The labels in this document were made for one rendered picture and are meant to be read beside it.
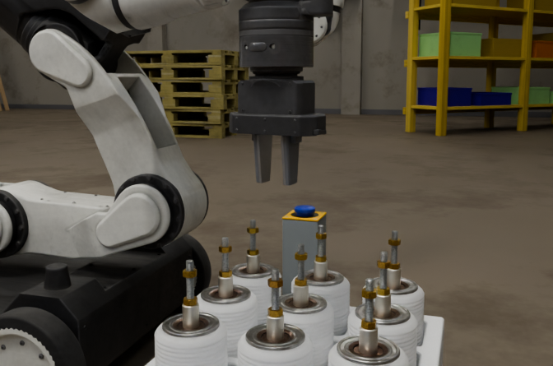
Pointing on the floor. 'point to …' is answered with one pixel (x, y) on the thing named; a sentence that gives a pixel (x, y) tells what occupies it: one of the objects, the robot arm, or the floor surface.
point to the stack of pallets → (178, 61)
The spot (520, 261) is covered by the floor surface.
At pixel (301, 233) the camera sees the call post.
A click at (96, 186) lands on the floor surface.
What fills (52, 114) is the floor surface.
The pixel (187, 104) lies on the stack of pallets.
